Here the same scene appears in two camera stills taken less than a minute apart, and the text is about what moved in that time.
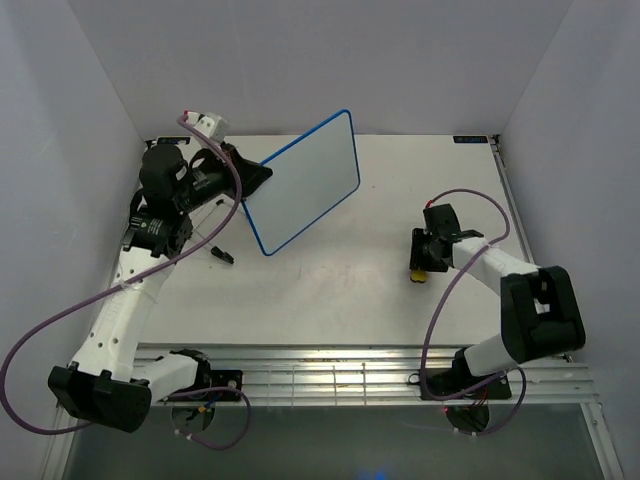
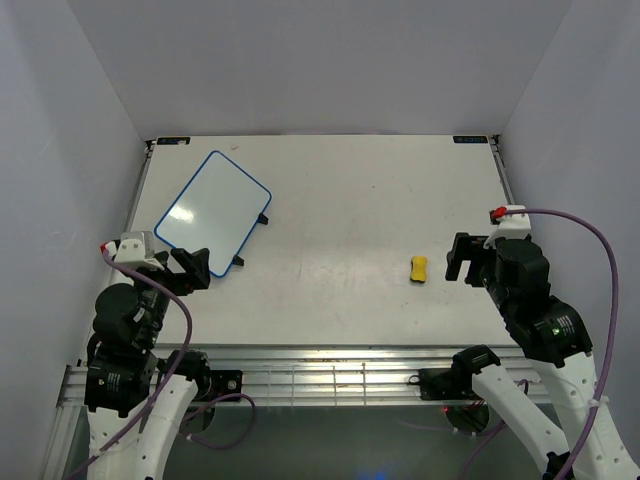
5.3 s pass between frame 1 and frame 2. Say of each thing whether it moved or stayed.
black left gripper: moved
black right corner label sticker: stayed
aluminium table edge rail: stayed
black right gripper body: moved
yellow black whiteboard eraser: stayed
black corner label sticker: stayed
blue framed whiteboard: moved
